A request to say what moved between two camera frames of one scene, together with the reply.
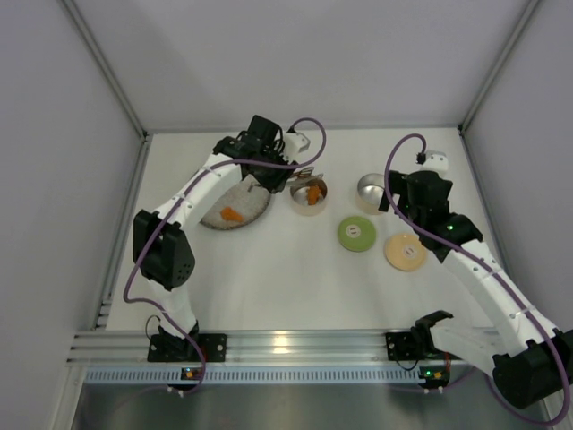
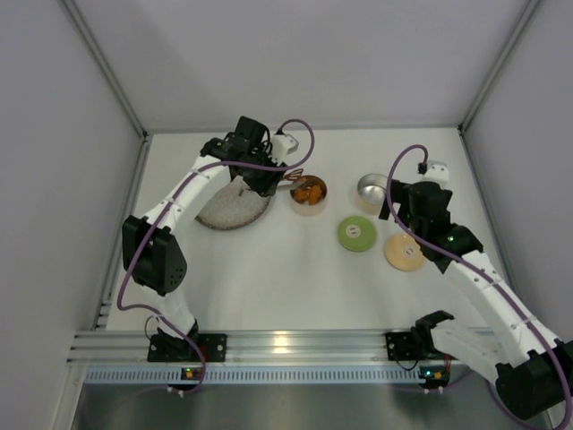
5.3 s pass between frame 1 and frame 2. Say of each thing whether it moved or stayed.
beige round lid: stayed
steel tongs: moved
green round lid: stayed
